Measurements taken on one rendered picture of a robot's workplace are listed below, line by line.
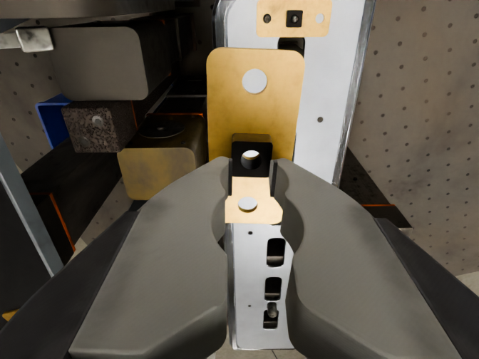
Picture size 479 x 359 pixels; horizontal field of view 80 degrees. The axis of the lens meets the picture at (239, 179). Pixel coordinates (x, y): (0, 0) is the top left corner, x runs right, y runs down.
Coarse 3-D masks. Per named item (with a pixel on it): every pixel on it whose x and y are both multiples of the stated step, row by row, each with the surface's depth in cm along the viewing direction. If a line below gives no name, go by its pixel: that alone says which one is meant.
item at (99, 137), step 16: (176, 64) 60; (160, 96) 48; (64, 112) 29; (80, 112) 29; (96, 112) 29; (112, 112) 29; (128, 112) 33; (144, 112) 40; (80, 128) 29; (96, 128) 29; (112, 128) 29; (128, 128) 33; (80, 144) 30; (96, 144) 30; (112, 144) 30
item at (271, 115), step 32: (224, 64) 11; (256, 64) 11; (288, 64) 11; (224, 96) 12; (256, 96) 12; (288, 96) 12; (224, 128) 12; (256, 128) 12; (288, 128) 12; (256, 160) 13; (256, 192) 14
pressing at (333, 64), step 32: (224, 0) 32; (256, 0) 32; (352, 0) 32; (224, 32) 33; (352, 32) 34; (320, 64) 36; (352, 64) 36; (320, 96) 38; (352, 96) 38; (320, 128) 40; (320, 160) 43; (256, 224) 49; (256, 256) 53; (288, 256) 53; (256, 288) 58; (256, 320) 63
